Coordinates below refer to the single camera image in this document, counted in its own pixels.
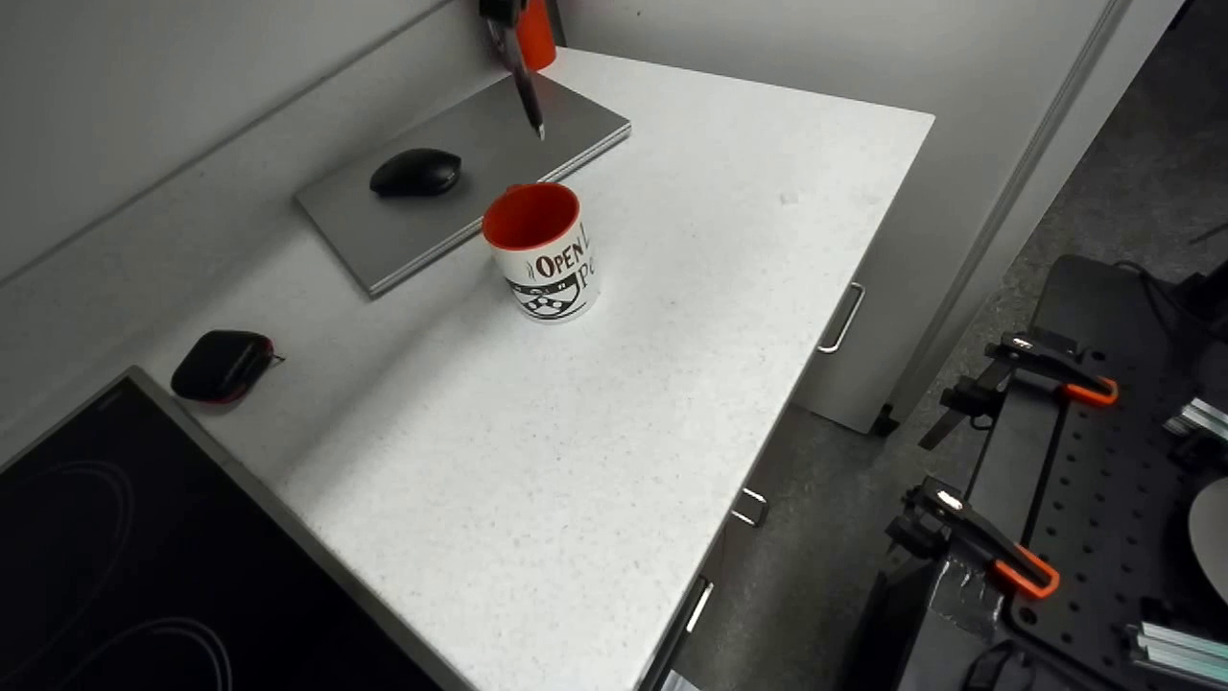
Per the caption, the black clamp with orange handle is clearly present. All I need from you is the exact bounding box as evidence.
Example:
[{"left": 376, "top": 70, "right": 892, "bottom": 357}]
[
  {"left": 885, "top": 475, "right": 1066, "bottom": 608},
  {"left": 917, "top": 331, "right": 1123, "bottom": 453}
]

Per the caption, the white mug with orange inside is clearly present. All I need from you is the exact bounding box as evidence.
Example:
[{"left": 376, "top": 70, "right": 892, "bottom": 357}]
[{"left": 479, "top": 180, "right": 603, "bottom": 325}]

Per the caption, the aluminium extrusion bar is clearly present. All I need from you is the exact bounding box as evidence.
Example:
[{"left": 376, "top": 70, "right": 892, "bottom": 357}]
[
  {"left": 1160, "top": 390, "right": 1228, "bottom": 448},
  {"left": 1123, "top": 617, "right": 1228, "bottom": 691}
]

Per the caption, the grey round plate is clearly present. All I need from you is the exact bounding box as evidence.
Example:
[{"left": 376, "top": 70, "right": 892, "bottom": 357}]
[{"left": 1186, "top": 475, "right": 1228, "bottom": 608}]

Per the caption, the silver cabinet door handle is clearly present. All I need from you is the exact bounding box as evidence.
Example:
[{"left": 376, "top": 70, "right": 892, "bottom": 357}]
[{"left": 814, "top": 281, "right": 873, "bottom": 359}]

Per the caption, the dark pen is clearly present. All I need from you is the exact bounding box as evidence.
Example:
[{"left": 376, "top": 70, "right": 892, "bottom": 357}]
[{"left": 486, "top": 6, "right": 554, "bottom": 147}]

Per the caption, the black glass cooktop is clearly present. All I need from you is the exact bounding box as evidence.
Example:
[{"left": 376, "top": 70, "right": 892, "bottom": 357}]
[{"left": 0, "top": 365, "right": 444, "bottom": 691}]

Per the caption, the black perforated board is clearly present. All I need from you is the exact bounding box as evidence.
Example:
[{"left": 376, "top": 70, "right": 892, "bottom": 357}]
[{"left": 997, "top": 253, "right": 1228, "bottom": 691}]

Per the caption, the orange cylindrical container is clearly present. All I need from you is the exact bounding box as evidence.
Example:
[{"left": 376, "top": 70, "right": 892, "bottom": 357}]
[{"left": 512, "top": 0, "right": 564, "bottom": 77}]

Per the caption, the grey rectangular desk mat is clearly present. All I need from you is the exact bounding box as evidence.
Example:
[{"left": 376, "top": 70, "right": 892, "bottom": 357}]
[{"left": 292, "top": 70, "right": 639, "bottom": 304}]

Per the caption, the silver drawer handle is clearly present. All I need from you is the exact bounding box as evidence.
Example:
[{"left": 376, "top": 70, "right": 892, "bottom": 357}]
[
  {"left": 681, "top": 578, "right": 717, "bottom": 638},
  {"left": 729, "top": 485, "right": 770, "bottom": 532}
]

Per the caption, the small black zip case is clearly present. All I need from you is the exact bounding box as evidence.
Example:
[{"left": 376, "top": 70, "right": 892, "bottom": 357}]
[{"left": 169, "top": 325, "right": 284, "bottom": 409}]

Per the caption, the black computer mouse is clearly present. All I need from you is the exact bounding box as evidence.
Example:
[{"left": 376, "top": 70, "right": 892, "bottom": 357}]
[{"left": 365, "top": 147, "right": 465, "bottom": 203}]

